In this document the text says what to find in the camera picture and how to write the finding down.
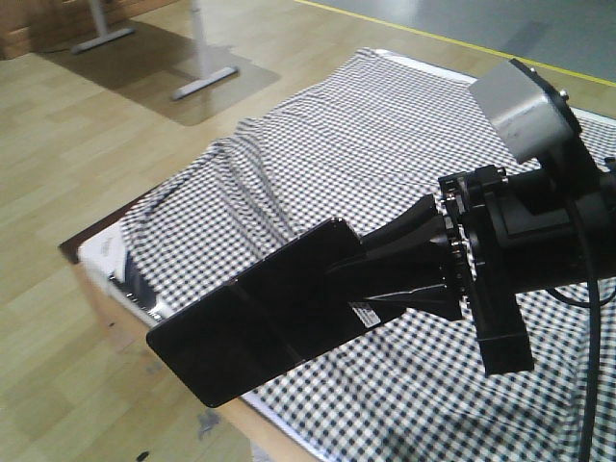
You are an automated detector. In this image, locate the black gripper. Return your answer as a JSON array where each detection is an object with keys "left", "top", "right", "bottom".
[{"left": 325, "top": 165, "right": 534, "bottom": 375}]

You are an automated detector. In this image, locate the black smartphone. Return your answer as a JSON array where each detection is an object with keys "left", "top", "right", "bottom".
[{"left": 146, "top": 218, "right": 405, "bottom": 408}]

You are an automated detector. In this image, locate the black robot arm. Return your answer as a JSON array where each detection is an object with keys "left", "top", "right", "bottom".
[{"left": 326, "top": 140, "right": 615, "bottom": 375}]

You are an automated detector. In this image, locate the checkered duvet cover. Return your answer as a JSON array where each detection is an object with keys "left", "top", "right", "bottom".
[{"left": 76, "top": 46, "right": 616, "bottom": 462}]

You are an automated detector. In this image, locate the white table leg stand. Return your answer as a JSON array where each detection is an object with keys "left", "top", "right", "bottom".
[{"left": 171, "top": 0, "right": 239, "bottom": 101}]

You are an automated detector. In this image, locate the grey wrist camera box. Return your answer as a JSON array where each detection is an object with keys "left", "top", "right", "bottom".
[{"left": 469, "top": 59, "right": 581, "bottom": 164}]

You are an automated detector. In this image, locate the black braided cable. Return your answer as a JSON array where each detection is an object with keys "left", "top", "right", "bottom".
[{"left": 548, "top": 196, "right": 616, "bottom": 462}]

